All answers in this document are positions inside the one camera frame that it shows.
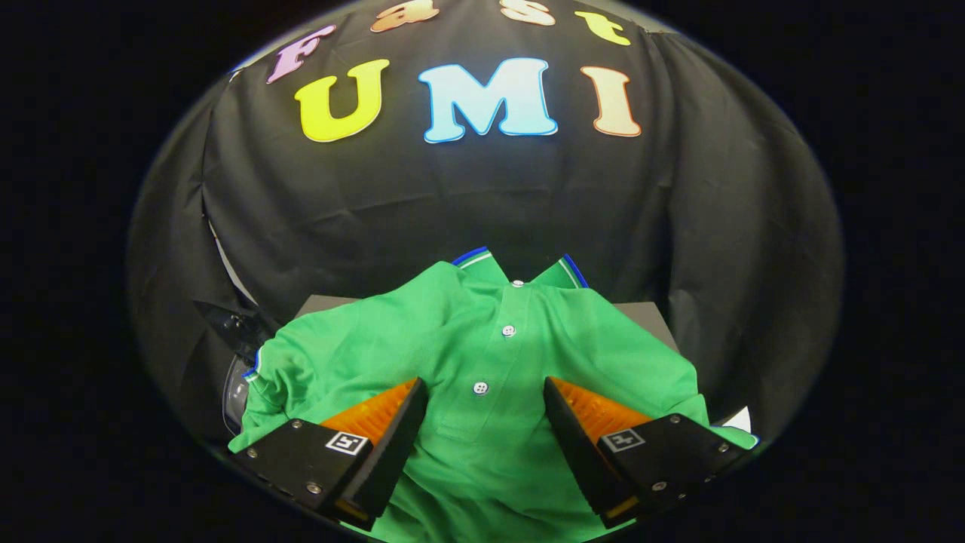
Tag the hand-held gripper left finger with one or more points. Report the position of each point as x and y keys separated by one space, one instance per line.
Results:
x=392 y=445

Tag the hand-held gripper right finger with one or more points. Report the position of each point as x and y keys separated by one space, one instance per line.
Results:
x=580 y=452

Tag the green polo shirt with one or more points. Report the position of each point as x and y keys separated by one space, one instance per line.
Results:
x=482 y=332

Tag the dark washing machine lid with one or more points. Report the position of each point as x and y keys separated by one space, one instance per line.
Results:
x=234 y=328

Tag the beige cabinet with dark top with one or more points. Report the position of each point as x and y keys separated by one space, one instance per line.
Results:
x=648 y=317

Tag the white sheet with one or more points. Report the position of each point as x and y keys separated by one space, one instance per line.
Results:
x=740 y=419

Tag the black backdrop cloth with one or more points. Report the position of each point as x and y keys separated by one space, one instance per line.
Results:
x=467 y=196

